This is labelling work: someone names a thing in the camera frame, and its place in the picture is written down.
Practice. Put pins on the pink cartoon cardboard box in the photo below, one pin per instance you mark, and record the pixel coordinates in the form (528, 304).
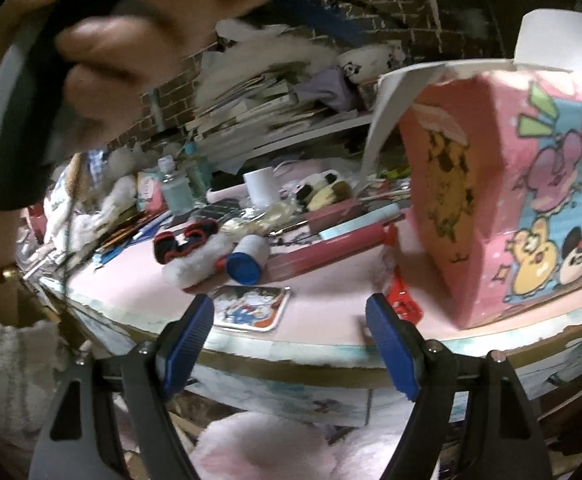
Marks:
(495, 153)

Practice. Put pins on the clear liquid bottle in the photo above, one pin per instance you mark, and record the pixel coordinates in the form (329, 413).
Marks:
(175, 187)

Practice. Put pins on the white plush toy with cap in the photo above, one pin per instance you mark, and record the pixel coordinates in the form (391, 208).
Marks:
(89, 197)

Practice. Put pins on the light blue cosmetic tube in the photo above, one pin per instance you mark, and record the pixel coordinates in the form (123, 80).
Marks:
(381, 215)

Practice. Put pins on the pink cosmetic tube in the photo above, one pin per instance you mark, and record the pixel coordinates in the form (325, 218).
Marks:
(286, 265)

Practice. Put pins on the cartoon tin tray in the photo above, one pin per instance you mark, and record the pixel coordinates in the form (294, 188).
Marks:
(255, 309)

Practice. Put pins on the white fluffy fur piece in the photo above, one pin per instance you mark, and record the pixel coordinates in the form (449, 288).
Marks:
(221, 71)

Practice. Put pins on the person left hand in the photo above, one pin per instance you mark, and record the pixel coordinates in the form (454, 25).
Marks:
(117, 59)

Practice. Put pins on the white cylinder cup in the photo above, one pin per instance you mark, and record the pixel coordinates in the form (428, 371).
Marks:
(263, 188)

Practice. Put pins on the panda plush toy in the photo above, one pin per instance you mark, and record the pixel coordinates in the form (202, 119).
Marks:
(306, 189)

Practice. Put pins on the red plastic clip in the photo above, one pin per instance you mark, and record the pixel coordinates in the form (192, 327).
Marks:
(395, 288)

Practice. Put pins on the stack of books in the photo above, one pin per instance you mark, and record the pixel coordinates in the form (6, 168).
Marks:
(246, 115)

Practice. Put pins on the yellow plush toy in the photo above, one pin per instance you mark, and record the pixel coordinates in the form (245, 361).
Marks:
(331, 194)

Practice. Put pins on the red black fluffy hair clip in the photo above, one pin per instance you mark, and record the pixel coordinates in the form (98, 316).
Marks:
(199, 256)

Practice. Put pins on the pink kotex pack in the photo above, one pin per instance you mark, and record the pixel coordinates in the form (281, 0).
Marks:
(149, 198)

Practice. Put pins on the dark pink flat box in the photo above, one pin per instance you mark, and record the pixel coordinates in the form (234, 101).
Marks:
(332, 215)

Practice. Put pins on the pink desk mat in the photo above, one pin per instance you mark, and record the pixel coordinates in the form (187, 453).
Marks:
(324, 313)

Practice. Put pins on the teal bottle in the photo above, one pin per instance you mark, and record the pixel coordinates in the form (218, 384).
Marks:
(198, 169)

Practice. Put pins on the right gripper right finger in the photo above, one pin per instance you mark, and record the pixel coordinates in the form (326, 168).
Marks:
(399, 344)

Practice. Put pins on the white jar blue lid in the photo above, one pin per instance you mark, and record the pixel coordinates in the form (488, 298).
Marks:
(245, 265)

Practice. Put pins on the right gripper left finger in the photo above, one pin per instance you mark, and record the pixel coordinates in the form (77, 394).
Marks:
(180, 344)

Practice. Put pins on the panda ceramic bowl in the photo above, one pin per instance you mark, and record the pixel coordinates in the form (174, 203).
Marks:
(368, 63)

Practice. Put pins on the clear plastic wrapper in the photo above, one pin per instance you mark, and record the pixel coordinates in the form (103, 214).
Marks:
(260, 221)

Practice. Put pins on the purple cloth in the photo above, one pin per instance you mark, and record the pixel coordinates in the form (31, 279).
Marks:
(331, 88)

